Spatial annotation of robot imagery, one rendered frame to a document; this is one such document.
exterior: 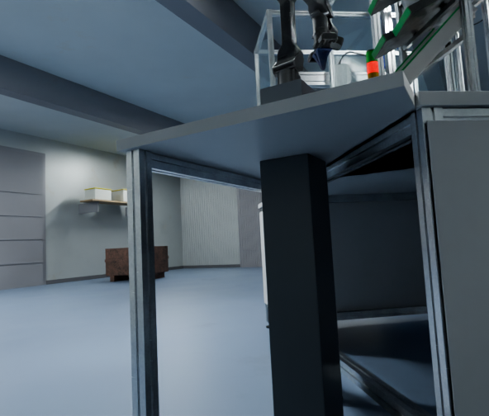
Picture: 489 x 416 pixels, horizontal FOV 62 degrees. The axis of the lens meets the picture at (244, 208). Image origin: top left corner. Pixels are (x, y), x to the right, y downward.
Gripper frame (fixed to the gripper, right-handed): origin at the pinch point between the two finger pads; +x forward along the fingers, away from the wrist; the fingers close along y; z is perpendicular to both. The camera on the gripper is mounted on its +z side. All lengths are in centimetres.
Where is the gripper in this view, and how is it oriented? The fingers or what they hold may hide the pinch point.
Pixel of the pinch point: (322, 61)
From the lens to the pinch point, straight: 166.4
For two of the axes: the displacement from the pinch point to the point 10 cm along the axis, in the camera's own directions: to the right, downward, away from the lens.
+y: -1.2, 1.0, 9.9
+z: 9.9, -0.4, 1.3
